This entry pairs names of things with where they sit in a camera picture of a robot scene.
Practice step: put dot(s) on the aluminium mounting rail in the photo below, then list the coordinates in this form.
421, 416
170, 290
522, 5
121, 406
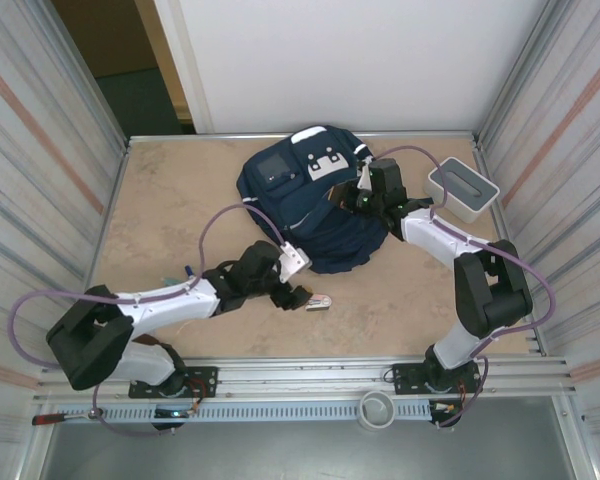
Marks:
305, 375

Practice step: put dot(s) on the navy blue backpack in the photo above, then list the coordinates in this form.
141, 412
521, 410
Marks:
330, 240

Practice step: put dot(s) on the white grey tissue box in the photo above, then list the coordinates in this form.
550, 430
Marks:
460, 182

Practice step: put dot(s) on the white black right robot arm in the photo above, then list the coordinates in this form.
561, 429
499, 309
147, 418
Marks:
430, 230

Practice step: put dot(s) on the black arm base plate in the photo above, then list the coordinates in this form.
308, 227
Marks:
205, 380
405, 377

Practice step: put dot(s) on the pink stapler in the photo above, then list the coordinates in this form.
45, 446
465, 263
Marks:
321, 302

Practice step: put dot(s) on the white marker with blue cap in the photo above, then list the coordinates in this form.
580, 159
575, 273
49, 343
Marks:
188, 271

